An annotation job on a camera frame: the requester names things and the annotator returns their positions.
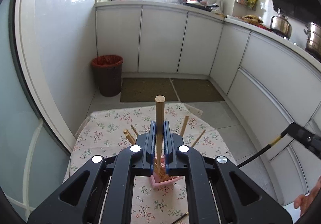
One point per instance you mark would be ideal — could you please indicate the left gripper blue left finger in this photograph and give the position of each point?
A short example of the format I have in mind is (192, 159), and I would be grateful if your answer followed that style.
(147, 142)

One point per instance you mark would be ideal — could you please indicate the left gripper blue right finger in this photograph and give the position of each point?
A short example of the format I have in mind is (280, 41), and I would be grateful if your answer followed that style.
(173, 165)

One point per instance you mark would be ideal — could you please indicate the black chopstick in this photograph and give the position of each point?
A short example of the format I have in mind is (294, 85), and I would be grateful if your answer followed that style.
(265, 149)
(180, 218)

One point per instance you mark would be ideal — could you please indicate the pink perforated utensil holder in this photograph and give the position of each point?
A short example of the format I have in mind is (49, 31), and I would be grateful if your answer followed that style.
(154, 179)

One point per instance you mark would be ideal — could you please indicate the curved bamboo chopstick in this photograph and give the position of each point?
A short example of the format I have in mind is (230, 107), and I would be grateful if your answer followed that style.
(198, 138)

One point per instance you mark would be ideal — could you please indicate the person's right hand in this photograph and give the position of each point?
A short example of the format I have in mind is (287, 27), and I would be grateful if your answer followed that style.
(304, 201)

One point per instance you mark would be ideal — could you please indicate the dark floor mat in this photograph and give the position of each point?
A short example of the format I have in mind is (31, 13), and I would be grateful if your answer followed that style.
(146, 89)
(196, 90)

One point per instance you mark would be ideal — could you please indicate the white lower cabinets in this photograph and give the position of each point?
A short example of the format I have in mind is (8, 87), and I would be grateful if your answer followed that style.
(266, 82)

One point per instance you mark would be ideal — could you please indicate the red-lined brown trash bin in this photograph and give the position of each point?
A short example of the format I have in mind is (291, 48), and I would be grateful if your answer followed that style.
(107, 71)

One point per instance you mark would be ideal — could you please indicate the steel stock pot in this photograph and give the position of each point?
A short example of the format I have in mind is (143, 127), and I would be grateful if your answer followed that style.
(313, 32)

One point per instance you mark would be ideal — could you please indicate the glass sliding door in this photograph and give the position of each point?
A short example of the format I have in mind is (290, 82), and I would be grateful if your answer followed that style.
(33, 161)

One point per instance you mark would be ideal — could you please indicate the steel kettle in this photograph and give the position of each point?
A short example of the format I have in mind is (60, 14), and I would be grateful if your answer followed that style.
(280, 25)

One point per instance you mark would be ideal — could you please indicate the basket of food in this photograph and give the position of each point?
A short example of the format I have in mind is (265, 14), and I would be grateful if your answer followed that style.
(252, 19)

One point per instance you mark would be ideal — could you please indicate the black frying pan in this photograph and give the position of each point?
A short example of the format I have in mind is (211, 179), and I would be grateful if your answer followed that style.
(202, 4)

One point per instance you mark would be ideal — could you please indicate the yellow snack bag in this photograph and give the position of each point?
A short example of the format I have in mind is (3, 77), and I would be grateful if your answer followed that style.
(251, 4)

